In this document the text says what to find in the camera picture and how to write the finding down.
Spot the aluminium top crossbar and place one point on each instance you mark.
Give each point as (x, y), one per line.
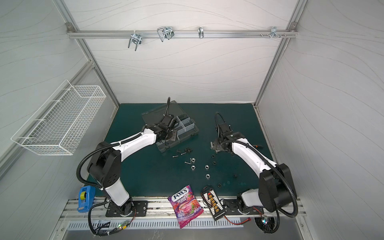
(179, 34)

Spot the black parallel charging board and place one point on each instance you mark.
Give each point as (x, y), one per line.
(213, 203)

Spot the small silver bracket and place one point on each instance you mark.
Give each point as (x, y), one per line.
(201, 32)

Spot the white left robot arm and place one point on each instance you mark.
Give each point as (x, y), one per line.
(102, 167)

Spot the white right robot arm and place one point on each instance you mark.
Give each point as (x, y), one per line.
(276, 191)

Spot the blue tape dispenser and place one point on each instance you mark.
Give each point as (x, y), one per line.
(86, 198)

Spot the silver U-bolt clamp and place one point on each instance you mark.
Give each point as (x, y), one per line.
(135, 40)

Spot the aluminium corner frame post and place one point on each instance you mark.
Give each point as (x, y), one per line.
(291, 27)

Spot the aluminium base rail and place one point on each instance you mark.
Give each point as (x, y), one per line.
(151, 208)

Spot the clear plastic organizer box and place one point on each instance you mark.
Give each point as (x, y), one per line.
(184, 129)

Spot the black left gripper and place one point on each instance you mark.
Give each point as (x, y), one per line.
(174, 135)

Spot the purple Fox's candy bag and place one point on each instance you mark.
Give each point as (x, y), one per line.
(185, 206)

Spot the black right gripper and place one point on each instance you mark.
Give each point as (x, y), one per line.
(218, 145)

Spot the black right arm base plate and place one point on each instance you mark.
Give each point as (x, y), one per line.
(238, 207)

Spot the green table mat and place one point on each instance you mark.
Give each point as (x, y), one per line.
(150, 173)

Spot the silver double U-bolt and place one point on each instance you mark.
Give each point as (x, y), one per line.
(165, 33)

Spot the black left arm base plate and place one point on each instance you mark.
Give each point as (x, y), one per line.
(138, 208)

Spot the white wire basket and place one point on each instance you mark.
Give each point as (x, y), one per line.
(57, 127)

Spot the silver corner hook bracket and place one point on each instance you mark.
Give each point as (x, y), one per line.
(273, 34)

